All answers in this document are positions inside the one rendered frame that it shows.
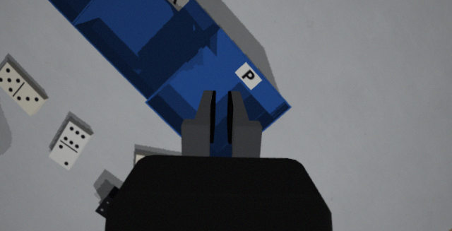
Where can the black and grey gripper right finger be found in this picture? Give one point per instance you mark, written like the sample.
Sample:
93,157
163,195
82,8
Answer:
244,135

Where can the beige domino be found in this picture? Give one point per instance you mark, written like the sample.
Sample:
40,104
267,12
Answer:
140,155
21,88

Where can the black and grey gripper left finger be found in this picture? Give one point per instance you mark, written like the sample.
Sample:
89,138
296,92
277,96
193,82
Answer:
198,133

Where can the blue rack of bins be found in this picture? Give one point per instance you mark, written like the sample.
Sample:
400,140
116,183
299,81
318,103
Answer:
145,41

